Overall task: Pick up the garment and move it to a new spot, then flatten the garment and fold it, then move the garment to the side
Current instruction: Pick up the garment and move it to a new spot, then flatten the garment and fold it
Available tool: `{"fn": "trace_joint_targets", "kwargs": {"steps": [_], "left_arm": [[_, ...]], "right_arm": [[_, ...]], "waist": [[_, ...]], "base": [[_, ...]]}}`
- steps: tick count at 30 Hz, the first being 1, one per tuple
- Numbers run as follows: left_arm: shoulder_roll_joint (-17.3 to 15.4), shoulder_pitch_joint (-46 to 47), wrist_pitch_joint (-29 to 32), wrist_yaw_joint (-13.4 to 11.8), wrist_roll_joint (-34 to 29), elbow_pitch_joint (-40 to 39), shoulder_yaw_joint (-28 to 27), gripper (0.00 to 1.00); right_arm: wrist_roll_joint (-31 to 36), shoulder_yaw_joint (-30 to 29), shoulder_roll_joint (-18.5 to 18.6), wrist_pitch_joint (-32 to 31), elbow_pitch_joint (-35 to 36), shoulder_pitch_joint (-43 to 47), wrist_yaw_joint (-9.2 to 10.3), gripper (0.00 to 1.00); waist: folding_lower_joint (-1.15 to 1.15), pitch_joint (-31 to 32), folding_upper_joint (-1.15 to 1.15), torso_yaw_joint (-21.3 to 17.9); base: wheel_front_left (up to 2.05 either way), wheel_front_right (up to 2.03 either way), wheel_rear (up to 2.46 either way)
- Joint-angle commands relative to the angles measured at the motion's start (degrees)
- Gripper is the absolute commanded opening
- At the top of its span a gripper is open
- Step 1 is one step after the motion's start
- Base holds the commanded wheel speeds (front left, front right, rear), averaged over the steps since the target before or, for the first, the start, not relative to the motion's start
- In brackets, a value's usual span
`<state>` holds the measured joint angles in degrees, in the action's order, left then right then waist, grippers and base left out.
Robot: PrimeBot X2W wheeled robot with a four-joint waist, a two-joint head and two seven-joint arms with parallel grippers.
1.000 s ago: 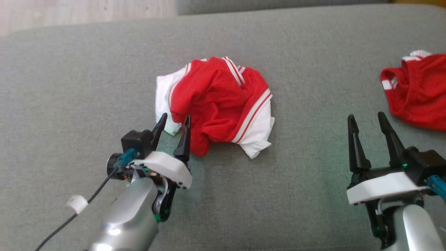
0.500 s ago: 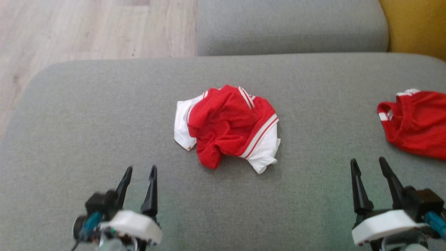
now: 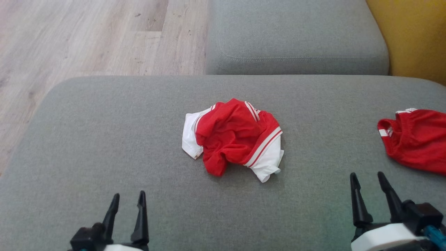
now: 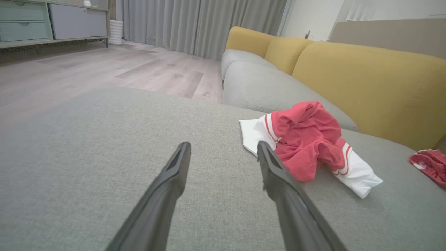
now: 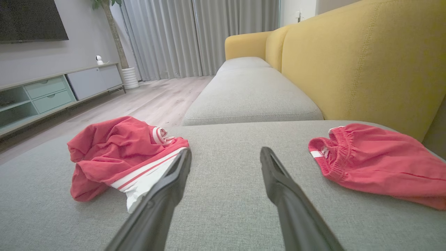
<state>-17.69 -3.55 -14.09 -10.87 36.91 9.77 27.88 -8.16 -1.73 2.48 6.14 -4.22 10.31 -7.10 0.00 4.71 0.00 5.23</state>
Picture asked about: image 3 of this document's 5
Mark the yellow sofa backrest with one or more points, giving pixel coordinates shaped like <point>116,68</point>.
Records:
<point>414,35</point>

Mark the small grey sofa seat cushion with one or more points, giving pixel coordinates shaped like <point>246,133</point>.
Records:
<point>296,31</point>

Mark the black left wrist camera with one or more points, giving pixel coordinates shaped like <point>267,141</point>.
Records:
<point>85,238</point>

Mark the large grey sofa seat cushion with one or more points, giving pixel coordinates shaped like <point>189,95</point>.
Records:
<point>104,139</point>

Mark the red shorts with white trim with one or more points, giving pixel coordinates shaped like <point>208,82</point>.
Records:
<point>418,139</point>

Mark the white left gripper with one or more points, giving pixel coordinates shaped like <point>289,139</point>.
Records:
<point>122,248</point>

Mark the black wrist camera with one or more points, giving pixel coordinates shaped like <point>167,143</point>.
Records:
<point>85,238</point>
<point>423,214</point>

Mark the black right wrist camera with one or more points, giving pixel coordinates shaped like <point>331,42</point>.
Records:
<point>423,214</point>

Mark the red white numbered jersey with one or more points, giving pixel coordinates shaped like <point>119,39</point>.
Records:
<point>230,132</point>

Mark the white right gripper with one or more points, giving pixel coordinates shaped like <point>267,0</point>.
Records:
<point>383,238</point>

